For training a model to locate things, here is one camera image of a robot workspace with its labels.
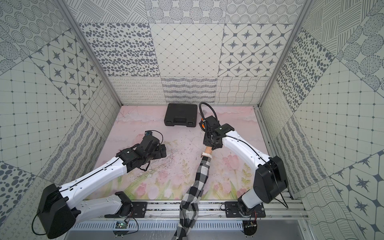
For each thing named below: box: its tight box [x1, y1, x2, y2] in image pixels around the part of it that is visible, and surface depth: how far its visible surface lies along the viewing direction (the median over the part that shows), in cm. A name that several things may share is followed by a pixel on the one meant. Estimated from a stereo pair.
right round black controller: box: [242, 220, 258, 236], surface depth 73 cm
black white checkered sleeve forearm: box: [171, 157, 213, 240], surface depth 74 cm
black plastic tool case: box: [164, 103, 198, 128], surface depth 116 cm
